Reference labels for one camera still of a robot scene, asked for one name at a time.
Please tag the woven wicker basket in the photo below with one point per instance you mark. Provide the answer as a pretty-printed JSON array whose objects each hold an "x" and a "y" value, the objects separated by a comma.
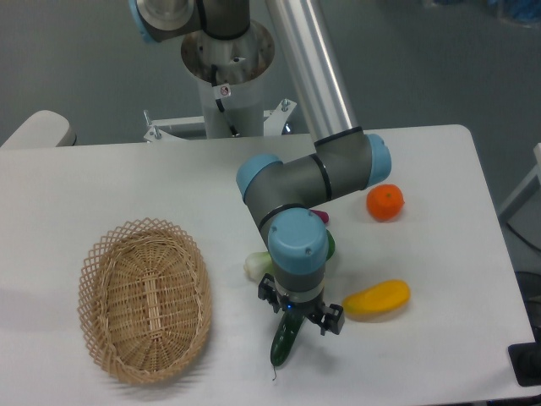
[{"x": 145, "y": 302}]

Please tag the white chair armrest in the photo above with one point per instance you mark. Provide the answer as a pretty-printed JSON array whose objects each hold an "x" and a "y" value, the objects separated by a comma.
[{"x": 43, "y": 129}]

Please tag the purple sweet potato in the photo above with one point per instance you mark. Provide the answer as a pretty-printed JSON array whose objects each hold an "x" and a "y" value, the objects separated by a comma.
[{"x": 322, "y": 215}]

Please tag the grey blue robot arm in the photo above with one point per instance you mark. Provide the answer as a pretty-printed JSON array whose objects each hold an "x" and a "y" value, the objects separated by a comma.
[{"x": 279, "y": 195}]

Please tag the dark green cucumber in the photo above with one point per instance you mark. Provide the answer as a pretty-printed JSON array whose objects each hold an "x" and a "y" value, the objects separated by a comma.
[{"x": 285, "y": 336}]

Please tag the yellow mango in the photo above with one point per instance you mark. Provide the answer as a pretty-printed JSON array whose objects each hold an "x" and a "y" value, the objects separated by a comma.
[{"x": 379, "y": 299}]

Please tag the black device at edge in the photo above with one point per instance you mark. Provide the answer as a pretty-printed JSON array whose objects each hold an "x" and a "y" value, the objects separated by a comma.
[{"x": 525, "y": 360}]

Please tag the white metal base frame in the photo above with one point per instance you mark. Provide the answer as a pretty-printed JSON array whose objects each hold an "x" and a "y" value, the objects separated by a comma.
[{"x": 276, "y": 122}]

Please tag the orange tangerine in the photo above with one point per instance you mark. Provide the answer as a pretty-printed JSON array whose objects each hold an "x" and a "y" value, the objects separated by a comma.
[{"x": 384, "y": 202}]

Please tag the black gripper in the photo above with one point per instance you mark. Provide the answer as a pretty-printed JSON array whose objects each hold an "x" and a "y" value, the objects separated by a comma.
[{"x": 309, "y": 304}]

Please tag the green bok choy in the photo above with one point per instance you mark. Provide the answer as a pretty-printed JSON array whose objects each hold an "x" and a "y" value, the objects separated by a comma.
[{"x": 258, "y": 264}]

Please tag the white furniture at right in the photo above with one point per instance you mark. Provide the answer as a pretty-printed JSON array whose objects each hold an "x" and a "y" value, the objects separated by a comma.
[{"x": 525, "y": 190}]

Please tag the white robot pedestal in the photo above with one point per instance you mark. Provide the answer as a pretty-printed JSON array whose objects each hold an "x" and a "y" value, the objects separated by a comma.
[{"x": 229, "y": 75}]

